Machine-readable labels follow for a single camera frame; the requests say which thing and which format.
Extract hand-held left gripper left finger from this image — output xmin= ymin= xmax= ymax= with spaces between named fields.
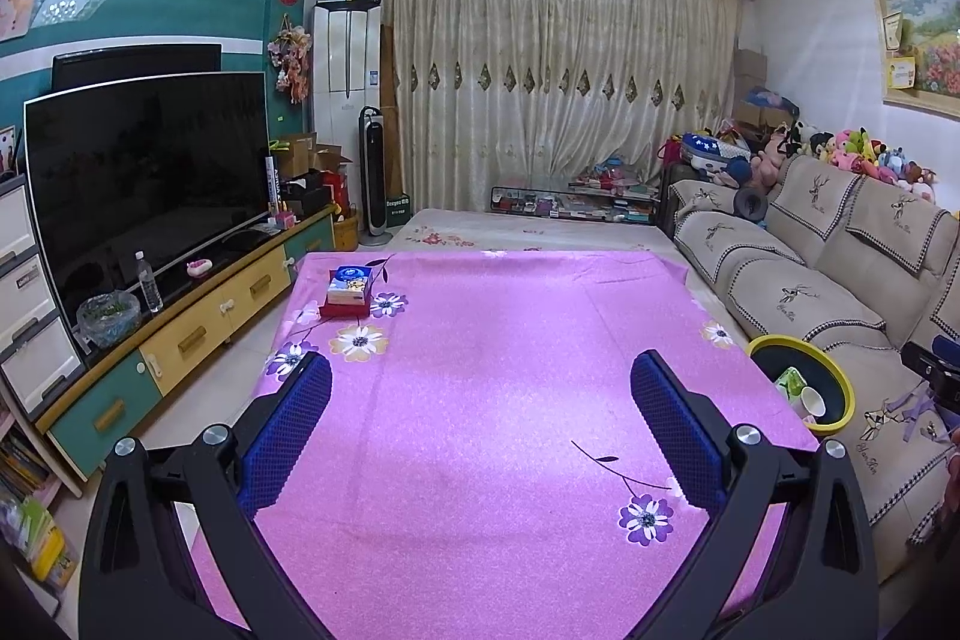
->
xmin=79 ymin=351 xmax=335 ymax=640

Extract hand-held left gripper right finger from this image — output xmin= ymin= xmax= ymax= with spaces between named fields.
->
xmin=630 ymin=351 xmax=878 ymax=640

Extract green label plastic bottle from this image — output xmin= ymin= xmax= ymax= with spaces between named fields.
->
xmin=775 ymin=366 xmax=807 ymax=405

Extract yellow rimmed black trash bin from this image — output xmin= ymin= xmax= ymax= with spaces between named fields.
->
xmin=746 ymin=334 xmax=857 ymax=437

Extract teal yellow television cabinet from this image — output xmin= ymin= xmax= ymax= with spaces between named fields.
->
xmin=34 ymin=205 xmax=336 ymax=480

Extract beige sofa with deer covers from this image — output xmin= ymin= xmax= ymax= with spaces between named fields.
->
xmin=664 ymin=152 xmax=960 ymax=585

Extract blue white tissue box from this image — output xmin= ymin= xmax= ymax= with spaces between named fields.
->
xmin=326 ymin=265 xmax=374 ymax=304

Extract pink floral tablecloth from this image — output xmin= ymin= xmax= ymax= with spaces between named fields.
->
xmin=187 ymin=250 xmax=822 ymax=640

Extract clear water bottle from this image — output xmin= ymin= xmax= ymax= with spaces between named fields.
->
xmin=135 ymin=250 xmax=164 ymax=313

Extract glass bowl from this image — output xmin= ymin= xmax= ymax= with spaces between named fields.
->
xmin=75 ymin=291 xmax=142 ymax=350

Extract row of plush toys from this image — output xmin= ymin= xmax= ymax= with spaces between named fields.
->
xmin=765 ymin=119 xmax=942 ymax=206

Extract low glass shelf with books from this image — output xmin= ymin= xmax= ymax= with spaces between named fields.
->
xmin=491 ymin=179 xmax=665 ymax=225

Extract black tower fan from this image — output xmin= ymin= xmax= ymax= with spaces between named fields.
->
xmin=358 ymin=105 xmax=392 ymax=236

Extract bookshelf with books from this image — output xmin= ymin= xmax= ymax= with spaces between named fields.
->
xmin=0 ymin=407 xmax=76 ymax=596

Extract open cardboard boxes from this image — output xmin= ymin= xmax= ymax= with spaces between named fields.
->
xmin=274 ymin=131 xmax=353 ymax=176

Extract large curved television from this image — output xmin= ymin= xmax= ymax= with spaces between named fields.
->
xmin=22 ymin=71 xmax=269 ymax=330

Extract blue star plush pillow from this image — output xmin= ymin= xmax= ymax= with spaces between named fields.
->
xmin=679 ymin=131 xmax=732 ymax=165

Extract white plastic drawer unit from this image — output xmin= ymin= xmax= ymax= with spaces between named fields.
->
xmin=0 ymin=171 xmax=85 ymax=420

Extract framed flower picture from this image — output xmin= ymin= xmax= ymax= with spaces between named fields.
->
xmin=870 ymin=0 xmax=960 ymax=120

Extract stacked cardboard boxes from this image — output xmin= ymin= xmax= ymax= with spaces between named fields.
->
xmin=731 ymin=47 xmax=770 ymax=131

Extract white standing air conditioner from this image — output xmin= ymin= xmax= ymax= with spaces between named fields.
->
xmin=311 ymin=2 xmax=383 ymax=229

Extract hanging flower ornament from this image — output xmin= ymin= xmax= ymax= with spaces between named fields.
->
xmin=268 ymin=14 xmax=312 ymax=105

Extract cartoon wall poster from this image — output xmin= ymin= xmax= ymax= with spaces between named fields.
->
xmin=0 ymin=0 xmax=42 ymax=41

